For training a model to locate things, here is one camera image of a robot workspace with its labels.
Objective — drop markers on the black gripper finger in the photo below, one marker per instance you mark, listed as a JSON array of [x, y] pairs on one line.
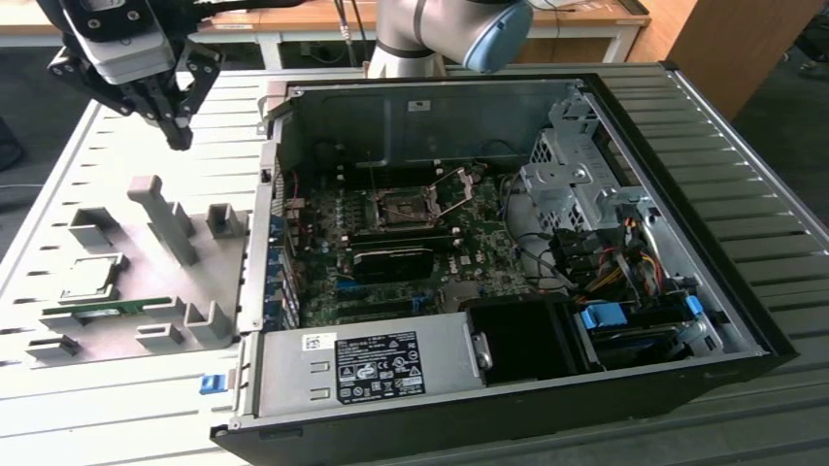
[[205, 73], [98, 87]]

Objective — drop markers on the silver CPU chip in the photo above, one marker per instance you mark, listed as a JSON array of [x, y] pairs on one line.
[[91, 274]]

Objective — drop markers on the CPU socket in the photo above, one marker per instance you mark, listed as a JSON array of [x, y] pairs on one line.
[[405, 209]]

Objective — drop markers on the white case sticker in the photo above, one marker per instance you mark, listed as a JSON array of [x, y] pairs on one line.
[[420, 105]]

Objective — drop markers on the grey plastic parts rack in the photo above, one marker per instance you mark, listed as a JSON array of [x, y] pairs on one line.
[[149, 301]]

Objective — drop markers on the green RAM stick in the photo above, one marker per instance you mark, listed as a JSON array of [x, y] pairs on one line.
[[103, 309], [402, 241]]

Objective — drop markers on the blue expansion slot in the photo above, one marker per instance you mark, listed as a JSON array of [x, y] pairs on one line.
[[349, 286]]

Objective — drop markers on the black graphics card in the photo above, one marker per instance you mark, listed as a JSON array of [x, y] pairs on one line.
[[392, 267]]

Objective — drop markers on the black expansion slot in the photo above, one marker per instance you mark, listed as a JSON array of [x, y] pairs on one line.
[[376, 307]]

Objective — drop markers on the green motherboard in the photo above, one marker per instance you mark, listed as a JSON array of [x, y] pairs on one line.
[[482, 252]]

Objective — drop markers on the silver power supply unit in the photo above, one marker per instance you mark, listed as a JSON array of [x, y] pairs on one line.
[[292, 359]]

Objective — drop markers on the silver metal drive cage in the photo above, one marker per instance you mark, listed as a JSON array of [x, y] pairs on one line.
[[564, 194]]

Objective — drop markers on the chipset heatsink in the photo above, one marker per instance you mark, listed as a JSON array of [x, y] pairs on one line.
[[464, 297]]

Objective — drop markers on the blue table clip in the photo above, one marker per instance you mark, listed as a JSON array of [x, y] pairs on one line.
[[213, 383]]

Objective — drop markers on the black fan shroud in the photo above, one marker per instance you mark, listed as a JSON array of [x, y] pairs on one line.
[[519, 340]]

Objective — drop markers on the wooden cabinet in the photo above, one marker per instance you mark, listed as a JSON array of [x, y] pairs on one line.
[[732, 48]]

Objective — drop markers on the black PC case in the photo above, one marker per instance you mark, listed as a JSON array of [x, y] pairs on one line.
[[453, 432]]

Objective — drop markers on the black hard disk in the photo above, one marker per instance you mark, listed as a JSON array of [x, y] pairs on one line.
[[639, 344]]

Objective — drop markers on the blue plastic latch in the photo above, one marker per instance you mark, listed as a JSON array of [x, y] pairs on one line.
[[693, 307]]

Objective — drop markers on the black swivel chair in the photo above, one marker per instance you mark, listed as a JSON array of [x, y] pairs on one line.
[[814, 48]]

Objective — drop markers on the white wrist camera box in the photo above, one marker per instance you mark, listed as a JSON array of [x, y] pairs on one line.
[[137, 58]]

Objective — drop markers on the wooden desk white frame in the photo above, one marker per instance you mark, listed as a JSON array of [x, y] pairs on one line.
[[312, 19], [228, 26]]

